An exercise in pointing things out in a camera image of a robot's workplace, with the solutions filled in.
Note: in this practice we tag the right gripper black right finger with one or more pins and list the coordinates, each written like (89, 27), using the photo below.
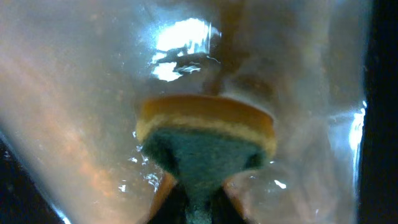
(223, 211)

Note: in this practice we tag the black water tray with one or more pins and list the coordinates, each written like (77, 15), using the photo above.
(74, 75)

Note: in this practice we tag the green and yellow sponge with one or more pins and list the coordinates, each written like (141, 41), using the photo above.
(201, 142)

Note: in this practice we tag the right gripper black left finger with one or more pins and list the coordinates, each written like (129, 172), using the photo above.
(169, 206)

